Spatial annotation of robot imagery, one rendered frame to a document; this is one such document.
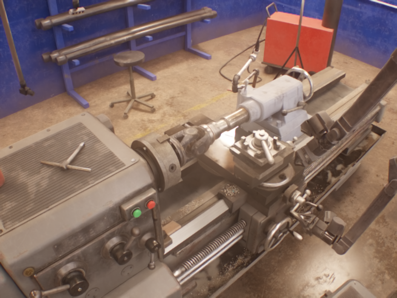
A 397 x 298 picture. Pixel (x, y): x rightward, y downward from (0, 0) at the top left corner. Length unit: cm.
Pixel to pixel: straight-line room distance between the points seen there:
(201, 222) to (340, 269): 132
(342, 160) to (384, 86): 181
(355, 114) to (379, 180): 233
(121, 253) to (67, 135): 48
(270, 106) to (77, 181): 112
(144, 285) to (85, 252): 38
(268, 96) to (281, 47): 279
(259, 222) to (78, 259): 89
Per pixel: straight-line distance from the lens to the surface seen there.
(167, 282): 144
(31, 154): 127
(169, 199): 182
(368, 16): 568
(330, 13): 443
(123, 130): 362
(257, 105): 179
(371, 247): 279
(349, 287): 221
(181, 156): 146
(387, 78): 99
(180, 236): 152
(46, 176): 115
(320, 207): 195
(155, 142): 139
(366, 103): 105
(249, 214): 166
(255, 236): 173
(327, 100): 284
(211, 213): 160
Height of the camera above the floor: 206
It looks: 39 degrees down
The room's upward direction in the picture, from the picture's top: straight up
